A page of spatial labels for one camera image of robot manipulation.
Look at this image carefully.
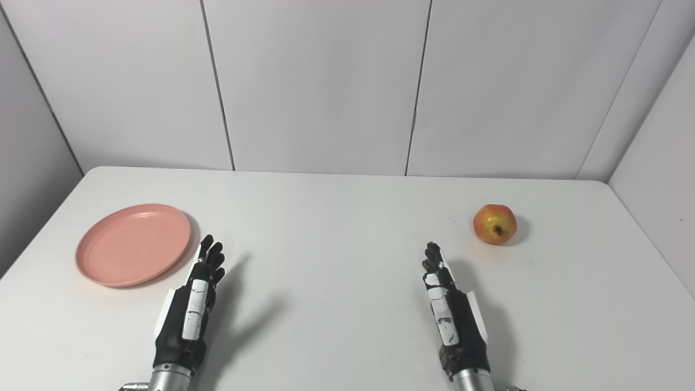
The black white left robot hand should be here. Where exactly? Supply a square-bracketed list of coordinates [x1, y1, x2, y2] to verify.
[153, 235, 226, 375]

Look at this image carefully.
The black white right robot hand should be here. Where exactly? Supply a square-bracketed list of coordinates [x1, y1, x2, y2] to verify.
[422, 242, 492, 381]

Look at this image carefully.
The pink round plate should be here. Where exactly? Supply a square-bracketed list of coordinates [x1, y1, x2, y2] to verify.
[75, 204, 192, 287]

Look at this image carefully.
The red yellow apple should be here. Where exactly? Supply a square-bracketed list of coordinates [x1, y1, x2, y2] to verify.
[473, 204, 517, 245]

